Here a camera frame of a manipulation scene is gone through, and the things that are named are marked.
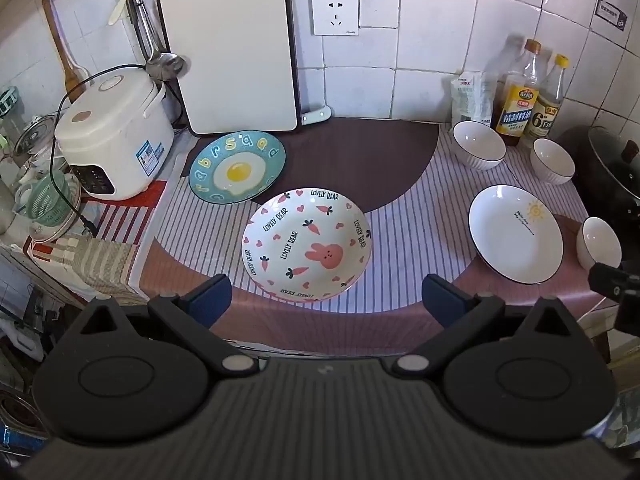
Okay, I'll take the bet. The metal ladle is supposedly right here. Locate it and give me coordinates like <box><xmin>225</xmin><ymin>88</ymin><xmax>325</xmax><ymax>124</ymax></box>
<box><xmin>125</xmin><ymin>0</ymin><xmax>187</xmax><ymax>81</ymax></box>

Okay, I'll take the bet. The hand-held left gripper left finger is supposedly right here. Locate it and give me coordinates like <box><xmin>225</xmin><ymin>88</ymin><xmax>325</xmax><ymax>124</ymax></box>
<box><xmin>79</xmin><ymin>274</ymin><xmax>259</xmax><ymax>377</ymax></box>

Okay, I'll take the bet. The yellow label bottle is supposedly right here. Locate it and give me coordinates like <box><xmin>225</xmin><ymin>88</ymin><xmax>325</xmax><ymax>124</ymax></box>
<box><xmin>495</xmin><ymin>39</ymin><xmax>543</xmax><ymax>147</ymax></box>

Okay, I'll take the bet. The white handled knife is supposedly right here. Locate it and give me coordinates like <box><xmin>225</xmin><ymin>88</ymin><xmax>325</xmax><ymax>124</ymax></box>
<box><xmin>300</xmin><ymin>105</ymin><xmax>331</xmax><ymax>125</ymax></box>

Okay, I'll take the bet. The red striped mat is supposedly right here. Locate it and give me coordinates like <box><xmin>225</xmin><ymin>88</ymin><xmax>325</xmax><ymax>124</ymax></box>
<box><xmin>80</xmin><ymin>180</ymin><xmax>168</xmax><ymax>247</ymax></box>

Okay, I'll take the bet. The white rice cooker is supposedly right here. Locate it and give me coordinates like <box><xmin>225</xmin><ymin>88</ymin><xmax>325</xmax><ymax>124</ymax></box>
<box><xmin>54</xmin><ymin>66</ymin><xmax>175</xmax><ymax>202</ymax></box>

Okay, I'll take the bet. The glass pot lid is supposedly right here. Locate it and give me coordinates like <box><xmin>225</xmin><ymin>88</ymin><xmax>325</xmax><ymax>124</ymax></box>
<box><xmin>587</xmin><ymin>127</ymin><xmax>640</xmax><ymax>211</ymax></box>

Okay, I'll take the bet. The green label bottle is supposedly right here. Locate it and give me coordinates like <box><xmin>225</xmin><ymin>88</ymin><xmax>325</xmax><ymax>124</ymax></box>
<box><xmin>522</xmin><ymin>54</ymin><xmax>571</xmax><ymax>141</ymax></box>

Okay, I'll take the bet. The teal egg print plate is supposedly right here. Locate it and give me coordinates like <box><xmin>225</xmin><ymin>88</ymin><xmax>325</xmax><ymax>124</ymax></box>
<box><xmin>188</xmin><ymin>130</ymin><xmax>287</xmax><ymax>205</ymax></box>

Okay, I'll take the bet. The striped towel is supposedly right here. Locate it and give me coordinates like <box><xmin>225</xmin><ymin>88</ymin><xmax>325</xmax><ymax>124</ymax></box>
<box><xmin>30</xmin><ymin>232</ymin><xmax>146</xmax><ymax>306</ymax></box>

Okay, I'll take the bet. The white wall socket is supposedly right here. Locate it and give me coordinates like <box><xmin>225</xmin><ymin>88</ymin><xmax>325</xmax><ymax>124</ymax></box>
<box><xmin>312</xmin><ymin>0</ymin><xmax>361</xmax><ymax>37</ymax></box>

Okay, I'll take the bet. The white packet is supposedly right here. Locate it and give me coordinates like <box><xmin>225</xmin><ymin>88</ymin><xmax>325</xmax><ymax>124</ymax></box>
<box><xmin>451</xmin><ymin>71</ymin><xmax>498</xmax><ymax>126</ymax></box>

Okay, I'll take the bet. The pink rabbit print plate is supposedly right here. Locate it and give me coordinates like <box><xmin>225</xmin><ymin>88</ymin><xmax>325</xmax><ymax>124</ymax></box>
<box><xmin>241</xmin><ymin>187</ymin><xmax>373</xmax><ymax>303</ymax></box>

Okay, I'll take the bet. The black cooking pot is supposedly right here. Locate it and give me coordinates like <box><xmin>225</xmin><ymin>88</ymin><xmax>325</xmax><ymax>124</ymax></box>
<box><xmin>555</xmin><ymin>125</ymin><xmax>640</xmax><ymax>266</ymax></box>

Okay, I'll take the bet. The white sun print plate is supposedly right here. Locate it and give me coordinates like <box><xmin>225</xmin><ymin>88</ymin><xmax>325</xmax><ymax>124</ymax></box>
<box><xmin>468</xmin><ymin>184</ymin><xmax>564</xmax><ymax>281</ymax></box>

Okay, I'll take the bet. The green plastic basket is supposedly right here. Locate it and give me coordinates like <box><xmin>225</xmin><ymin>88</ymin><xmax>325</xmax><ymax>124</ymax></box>
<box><xmin>22</xmin><ymin>170</ymin><xmax>81</xmax><ymax>226</ymax></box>

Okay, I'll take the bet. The wooden spatula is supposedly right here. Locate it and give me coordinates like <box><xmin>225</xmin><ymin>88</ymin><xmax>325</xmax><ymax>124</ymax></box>
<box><xmin>41</xmin><ymin>0</ymin><xmax>88</xmax><ymax>103</ymax></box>

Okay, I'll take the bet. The large white ribbed bowl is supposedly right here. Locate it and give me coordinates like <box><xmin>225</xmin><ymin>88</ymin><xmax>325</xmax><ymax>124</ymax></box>
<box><xmin>452</xmin><ymin>120</ymin><xmax>507</xmax><ymax>170</ymax></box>

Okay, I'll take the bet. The striped pink table mat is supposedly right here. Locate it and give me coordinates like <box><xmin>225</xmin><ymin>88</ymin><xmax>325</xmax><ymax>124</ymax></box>
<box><xmin>140</xmin><ymin>119</ymin><xmax>592</xmax><ymax>347</ymax></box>

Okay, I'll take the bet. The black rice cooker cable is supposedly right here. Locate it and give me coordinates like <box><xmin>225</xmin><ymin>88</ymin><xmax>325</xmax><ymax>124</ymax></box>
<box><xmin>50</xmin><ymin>64</ymin><xmax>151</xmax><ymax>236</ymax></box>

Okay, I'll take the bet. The white cutting board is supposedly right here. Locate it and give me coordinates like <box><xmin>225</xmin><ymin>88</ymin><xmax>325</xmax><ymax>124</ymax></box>
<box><xmin>156</xmin><ymin>0</ymin><xmax>301</xmax><ymax>136</ymax></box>

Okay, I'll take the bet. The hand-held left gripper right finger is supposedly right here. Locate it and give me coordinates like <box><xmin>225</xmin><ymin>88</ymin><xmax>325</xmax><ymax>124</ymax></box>
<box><xmin>391</xmin><ymin>274</ymin><xmax>573</xmax><ymax>380</ymax></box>

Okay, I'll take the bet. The wall sticker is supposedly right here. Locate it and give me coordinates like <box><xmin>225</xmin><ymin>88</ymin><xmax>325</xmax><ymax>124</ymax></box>
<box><xmin>595</xmin><ymin>0</ymin><xmax>628</xmax><ymax>32</ymax></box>

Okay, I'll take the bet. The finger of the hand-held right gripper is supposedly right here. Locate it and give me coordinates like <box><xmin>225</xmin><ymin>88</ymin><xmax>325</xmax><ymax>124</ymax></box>
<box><xmin>588</xmin><ymin>261</ymin><xmax>640</xmax><ymax>341</ymax></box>

